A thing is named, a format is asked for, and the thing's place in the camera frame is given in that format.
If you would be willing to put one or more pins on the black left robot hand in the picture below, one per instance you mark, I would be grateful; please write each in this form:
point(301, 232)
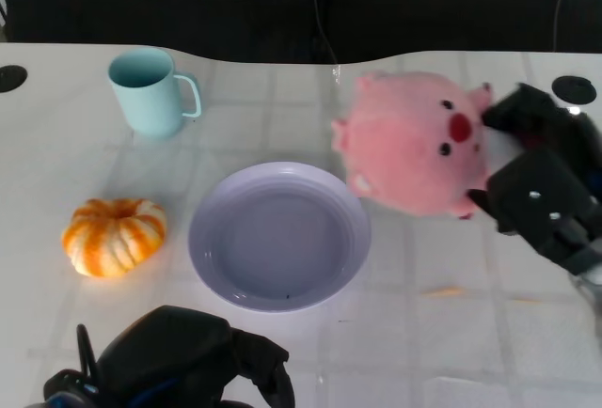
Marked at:
point(188, 361)

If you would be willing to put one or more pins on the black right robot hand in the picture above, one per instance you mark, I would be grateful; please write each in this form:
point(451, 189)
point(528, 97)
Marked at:
point(541, 177)

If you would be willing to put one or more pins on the pink plush doll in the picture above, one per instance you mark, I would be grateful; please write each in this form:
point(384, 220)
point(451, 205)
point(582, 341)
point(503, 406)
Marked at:
point(414, 145)

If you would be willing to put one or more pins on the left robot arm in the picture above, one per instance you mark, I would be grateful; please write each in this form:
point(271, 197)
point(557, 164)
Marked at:
point(70, 389)

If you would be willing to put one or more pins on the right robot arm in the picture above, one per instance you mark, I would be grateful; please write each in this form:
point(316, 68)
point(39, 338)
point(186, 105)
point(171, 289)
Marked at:
point(590, 281)

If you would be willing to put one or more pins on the lavender round plate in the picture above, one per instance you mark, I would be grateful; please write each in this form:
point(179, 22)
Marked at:
point(280, 237)

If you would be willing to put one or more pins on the black round table grommet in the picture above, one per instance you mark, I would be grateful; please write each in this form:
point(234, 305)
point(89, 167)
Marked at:
point(574, 89)
point(10, 78)

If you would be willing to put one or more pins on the orange white striped pumpkin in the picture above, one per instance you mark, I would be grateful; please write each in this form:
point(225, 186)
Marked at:
point(114, 236)

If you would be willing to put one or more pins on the light blue mug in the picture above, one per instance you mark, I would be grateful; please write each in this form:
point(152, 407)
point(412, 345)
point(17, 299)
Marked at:
point(148, 90)

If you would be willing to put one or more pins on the black sofa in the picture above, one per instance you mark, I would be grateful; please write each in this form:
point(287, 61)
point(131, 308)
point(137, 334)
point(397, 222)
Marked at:
point(301, 4)

